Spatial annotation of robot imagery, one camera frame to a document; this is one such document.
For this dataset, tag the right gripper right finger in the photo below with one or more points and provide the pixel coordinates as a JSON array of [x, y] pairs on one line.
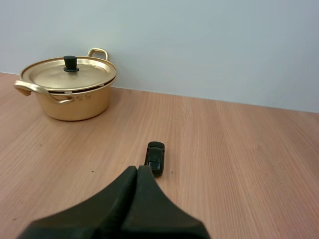
[[154, 211]]

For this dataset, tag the small grey toy car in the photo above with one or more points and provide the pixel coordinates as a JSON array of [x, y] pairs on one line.
[[155, 159]]

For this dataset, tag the gold lid with black knob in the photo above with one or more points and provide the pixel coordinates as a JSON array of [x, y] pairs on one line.
[[72, 74]]

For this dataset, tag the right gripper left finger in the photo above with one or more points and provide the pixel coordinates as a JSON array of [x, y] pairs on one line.
[[99, 209]]

